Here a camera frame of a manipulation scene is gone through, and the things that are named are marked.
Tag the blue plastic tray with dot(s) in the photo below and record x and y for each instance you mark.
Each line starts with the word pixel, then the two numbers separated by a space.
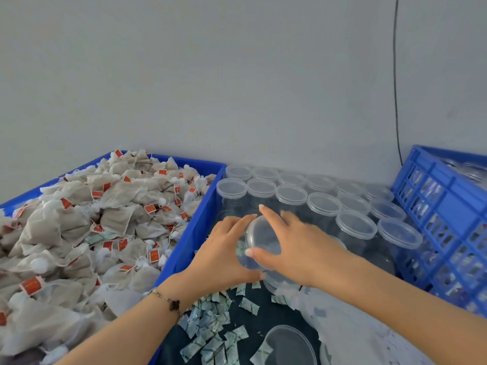
pixel 190 232

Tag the blue slatted crate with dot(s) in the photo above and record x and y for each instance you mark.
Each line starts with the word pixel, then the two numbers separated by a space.
pixel 441 224

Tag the clear jar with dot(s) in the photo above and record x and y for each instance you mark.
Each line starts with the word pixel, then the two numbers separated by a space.
pixel 259 235

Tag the group of lidded jars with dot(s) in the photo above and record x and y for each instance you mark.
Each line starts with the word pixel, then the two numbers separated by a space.
pixel 357 224

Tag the person's right forearm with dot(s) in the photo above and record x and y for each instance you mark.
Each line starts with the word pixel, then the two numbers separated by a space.
pixel 411 308

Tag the person's left hand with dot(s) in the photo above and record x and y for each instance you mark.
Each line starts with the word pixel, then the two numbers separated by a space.
pixel 217 262

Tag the pile of green desiccant packets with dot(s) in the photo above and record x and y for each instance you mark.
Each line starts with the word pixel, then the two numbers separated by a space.
pixel 205 323

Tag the pile of white label papers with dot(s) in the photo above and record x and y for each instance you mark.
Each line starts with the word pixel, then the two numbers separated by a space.
pixel 350 338

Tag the pile of tea bags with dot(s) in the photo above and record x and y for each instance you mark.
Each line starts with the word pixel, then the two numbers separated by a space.
pixel 76 239

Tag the person's right hand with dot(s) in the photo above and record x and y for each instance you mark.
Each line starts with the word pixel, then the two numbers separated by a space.
pixel 304 254

